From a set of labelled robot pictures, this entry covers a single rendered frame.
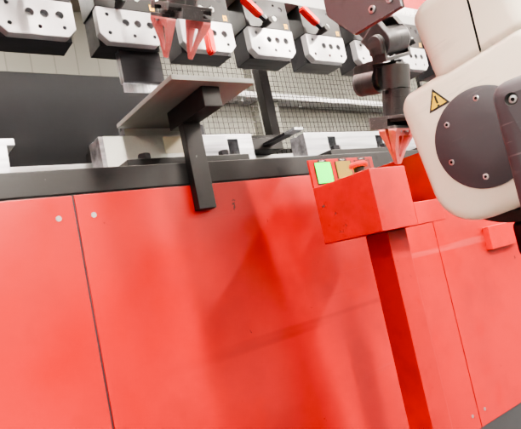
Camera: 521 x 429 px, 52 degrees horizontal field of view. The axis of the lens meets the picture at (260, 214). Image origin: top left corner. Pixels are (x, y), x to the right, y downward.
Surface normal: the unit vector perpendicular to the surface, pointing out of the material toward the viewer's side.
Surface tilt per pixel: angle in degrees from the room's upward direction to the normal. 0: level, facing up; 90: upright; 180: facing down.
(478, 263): 90
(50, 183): 90
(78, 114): 90
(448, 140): 90
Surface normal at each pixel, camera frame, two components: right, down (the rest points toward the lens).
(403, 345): -0.79, 0.11
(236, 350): 0.57, -0.20
